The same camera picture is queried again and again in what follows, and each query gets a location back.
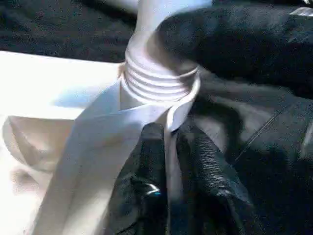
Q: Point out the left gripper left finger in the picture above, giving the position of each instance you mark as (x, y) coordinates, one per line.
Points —
(144, 191)

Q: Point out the white plastic table leg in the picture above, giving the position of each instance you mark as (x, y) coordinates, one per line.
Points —
(151, 80)

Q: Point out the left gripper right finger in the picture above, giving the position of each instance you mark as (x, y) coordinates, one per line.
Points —
(210, 195)

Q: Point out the white plastic table top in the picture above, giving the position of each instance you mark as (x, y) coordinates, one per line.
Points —
(36, 85)

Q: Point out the black work mat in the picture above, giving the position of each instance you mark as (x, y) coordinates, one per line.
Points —
(61, 24)

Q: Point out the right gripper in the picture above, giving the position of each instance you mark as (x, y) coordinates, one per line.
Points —
(302, 24)

